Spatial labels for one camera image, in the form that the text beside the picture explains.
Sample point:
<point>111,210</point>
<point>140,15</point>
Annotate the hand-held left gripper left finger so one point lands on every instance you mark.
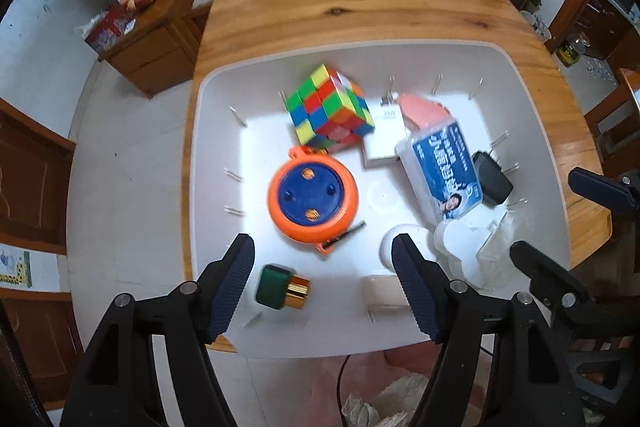
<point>227,292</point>

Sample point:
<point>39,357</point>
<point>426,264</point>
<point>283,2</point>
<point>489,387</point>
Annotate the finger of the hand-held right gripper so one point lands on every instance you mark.
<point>597,187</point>
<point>545,272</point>

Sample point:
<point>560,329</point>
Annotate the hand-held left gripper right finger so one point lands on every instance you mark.
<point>417,287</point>

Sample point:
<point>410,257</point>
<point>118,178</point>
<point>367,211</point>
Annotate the beige plastic block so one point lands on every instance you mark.
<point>382,294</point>

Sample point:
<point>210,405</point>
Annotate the clear plastic box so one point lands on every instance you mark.
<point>500,257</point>

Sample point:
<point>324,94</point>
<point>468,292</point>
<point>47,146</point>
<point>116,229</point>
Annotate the white oval case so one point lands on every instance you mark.
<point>387,247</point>

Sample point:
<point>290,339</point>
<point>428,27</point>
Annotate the green and gold bottle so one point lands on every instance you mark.
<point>277,288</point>

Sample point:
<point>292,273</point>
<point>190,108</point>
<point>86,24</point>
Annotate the white bottle-shaped plate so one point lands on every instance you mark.
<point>460,247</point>

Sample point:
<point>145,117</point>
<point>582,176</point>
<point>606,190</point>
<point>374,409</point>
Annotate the black power adapter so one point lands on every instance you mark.
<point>492,179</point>

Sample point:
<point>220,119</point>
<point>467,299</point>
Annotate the clear box with label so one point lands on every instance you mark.
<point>442,167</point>

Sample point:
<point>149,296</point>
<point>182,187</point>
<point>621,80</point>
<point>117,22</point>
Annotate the orange round toy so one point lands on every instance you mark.
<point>312,194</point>

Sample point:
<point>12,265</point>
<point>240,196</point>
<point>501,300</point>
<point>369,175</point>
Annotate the white plastic tray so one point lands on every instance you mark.
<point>235,157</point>

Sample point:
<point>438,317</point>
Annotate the white wall charger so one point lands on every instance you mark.
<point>385,142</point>

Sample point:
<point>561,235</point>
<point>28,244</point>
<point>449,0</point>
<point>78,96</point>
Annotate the pink correction tape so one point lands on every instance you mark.
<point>425,109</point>

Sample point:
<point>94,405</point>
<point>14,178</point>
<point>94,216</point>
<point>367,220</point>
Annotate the colourful puzzle cube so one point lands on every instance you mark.
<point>330,107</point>

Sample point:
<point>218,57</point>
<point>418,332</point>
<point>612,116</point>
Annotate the wooden chair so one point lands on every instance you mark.
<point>615,117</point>

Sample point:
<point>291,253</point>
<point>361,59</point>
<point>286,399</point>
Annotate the yellow label oil bottle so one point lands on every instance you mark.
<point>571,51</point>

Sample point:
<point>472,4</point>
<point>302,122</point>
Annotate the white bucket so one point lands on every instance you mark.
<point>536,26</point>

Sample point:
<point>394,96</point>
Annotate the wooden shelf unit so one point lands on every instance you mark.
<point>612,2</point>

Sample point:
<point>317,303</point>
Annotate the wooden door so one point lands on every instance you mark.
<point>30,177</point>

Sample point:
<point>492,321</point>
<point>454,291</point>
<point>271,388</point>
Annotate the wooden side cabinet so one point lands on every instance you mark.
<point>155,47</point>

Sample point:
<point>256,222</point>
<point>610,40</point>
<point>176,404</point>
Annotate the red tissue box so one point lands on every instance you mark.
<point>107,32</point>

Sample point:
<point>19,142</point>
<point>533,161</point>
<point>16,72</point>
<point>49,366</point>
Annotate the wall poster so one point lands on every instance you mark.
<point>25,269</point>

